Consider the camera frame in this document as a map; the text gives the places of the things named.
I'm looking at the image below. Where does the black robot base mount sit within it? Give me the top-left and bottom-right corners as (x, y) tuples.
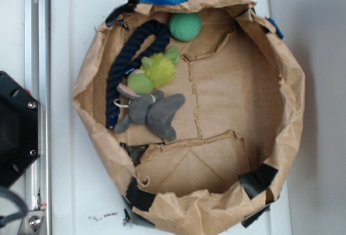
(1, 71), (39, 188)

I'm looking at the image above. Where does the blue tape strip right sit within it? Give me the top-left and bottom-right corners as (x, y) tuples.
(265, 17), (284, 39)

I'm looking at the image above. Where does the green rubber ball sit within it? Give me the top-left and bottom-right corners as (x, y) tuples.
(169, 13), (202, 42)

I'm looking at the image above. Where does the brown paper bag bin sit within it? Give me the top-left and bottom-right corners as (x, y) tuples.
(72, 0), (305, 234)

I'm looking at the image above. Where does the aluminium rail frame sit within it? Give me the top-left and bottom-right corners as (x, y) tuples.
(23, 0), (52, 234)

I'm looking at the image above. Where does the dark blue rope toy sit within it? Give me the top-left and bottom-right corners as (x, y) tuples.
(105, 20), (170, 130)

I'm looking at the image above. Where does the white plastic tray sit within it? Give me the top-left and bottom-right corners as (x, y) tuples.
(50, 0), (293, 235)

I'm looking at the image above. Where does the black tape patch top-left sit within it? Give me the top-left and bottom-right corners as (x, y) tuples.
(105, 0), (139, 28)

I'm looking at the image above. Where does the black tape patch bottom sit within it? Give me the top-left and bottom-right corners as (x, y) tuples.
(122, 177), (156, 212)

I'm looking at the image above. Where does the black tape patch right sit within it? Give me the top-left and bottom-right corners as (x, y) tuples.
(238, 163), (278, 199)

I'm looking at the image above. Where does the green plush frog toy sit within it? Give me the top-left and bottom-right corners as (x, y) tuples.
(127, 46), (180, 94)

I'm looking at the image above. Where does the gray plush animal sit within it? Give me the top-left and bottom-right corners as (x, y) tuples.
(114, 84), (186, 141)

